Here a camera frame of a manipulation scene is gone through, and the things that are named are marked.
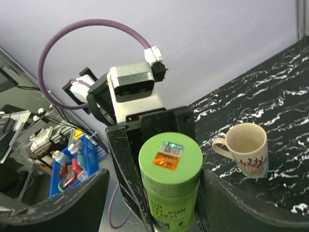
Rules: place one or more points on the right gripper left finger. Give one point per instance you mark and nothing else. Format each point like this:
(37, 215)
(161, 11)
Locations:
(78, 209)

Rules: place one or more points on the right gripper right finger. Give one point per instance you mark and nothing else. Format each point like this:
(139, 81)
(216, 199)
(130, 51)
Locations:
(226, 208)

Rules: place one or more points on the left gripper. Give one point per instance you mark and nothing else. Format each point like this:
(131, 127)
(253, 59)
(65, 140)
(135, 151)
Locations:
(125, 140)

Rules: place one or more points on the green pill bottle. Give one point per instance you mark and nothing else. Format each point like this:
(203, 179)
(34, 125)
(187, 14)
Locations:
(170, 166)

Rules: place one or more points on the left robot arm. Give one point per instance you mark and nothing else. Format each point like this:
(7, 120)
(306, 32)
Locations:
(94, 94)

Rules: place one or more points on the blue storage basket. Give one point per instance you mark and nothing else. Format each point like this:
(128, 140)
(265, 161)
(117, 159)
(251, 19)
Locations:
(73, 165)

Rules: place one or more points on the cream floral mug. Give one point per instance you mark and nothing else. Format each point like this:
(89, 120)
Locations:
(246, 144)

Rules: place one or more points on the black marble mat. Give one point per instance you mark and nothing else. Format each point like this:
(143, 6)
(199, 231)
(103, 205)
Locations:
(275, 96)

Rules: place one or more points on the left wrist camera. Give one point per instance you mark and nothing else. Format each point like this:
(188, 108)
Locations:
(132, 89)

